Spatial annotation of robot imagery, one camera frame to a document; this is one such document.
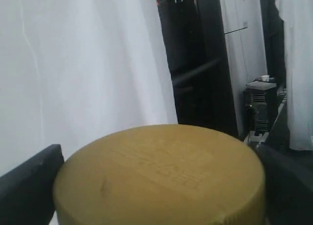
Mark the white backdrop curtain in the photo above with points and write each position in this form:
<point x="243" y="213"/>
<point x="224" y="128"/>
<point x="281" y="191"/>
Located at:
<point x="72" y="71"/>

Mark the white cup on box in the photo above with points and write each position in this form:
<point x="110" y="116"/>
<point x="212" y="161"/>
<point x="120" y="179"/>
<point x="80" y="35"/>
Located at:
<point x="265" y="78"/>

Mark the clear jar with gold lid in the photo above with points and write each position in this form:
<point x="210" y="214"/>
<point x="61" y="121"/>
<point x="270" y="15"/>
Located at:
<point x="162" y="175"/>

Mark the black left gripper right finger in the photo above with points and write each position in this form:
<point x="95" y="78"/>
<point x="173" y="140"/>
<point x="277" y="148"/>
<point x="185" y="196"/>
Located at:
<point x="289" y="188"/>

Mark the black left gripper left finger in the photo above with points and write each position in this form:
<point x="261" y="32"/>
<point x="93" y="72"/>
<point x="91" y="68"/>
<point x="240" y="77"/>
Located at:
<point x="26" y="196"/>

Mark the dark doorway frame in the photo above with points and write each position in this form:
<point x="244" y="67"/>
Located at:
<point x="194" y="39"/>

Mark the black equipment box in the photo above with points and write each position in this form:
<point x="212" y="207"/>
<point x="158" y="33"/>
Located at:
<point x="261" y="104"/>

